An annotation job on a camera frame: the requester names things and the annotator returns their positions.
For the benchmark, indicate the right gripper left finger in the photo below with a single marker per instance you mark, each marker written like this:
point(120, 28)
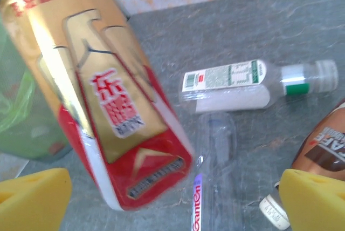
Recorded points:
point(29, 201)

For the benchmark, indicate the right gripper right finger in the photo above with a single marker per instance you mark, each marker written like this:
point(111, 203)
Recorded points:
point(315, 204)

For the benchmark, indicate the brown coffee bottle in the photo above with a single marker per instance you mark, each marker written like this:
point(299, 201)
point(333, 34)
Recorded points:
point(323, 139)

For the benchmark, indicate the clear bottle with purple label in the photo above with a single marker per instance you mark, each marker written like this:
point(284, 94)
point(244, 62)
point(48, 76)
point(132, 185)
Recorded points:
point(215, 160)

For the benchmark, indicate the round waste bin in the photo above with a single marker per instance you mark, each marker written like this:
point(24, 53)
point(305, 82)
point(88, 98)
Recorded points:
point(32, 139)

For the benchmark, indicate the green plastic bin liner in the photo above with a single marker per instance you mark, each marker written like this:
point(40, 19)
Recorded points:
point(16, 107)

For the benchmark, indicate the white bottle with green label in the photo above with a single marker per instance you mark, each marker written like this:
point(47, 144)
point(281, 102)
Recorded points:
point(231, 90)

